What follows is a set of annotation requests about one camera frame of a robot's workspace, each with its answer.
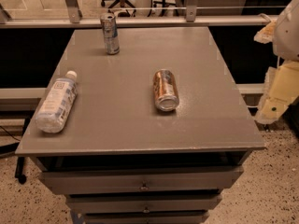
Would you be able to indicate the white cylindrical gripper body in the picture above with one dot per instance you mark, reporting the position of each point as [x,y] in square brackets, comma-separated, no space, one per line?
[287,34]

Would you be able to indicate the orange soda can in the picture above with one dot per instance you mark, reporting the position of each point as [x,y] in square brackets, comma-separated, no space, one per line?
[165,90]

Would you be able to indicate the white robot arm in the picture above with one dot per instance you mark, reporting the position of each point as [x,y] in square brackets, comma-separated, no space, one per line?
[283,33]

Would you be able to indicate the silver blue slim can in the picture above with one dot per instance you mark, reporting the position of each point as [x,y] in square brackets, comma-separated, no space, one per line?
[110,33]

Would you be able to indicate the grey drawer cabinet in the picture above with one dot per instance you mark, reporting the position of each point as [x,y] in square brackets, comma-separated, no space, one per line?
[120,159]

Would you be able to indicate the clear plastic water bottle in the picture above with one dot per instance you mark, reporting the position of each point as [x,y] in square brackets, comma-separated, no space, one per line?
[53,113]

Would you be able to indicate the metal railing frame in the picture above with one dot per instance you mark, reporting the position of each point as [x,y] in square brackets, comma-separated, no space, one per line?
[144,13]

